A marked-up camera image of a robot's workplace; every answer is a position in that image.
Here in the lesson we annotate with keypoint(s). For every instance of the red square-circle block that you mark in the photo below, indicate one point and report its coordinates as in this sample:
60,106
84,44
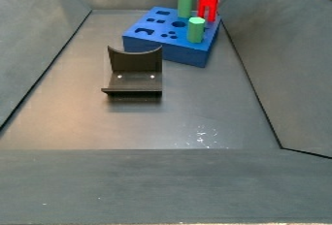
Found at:
206,9

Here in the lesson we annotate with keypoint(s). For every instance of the blue foam peg board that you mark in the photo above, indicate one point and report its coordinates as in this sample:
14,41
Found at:
160,29

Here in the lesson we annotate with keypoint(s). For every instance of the black curved fixture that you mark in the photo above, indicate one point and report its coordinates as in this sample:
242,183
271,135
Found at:
135,72

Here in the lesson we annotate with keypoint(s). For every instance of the green hexagonal peg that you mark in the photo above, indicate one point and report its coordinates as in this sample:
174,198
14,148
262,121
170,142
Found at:
195,25

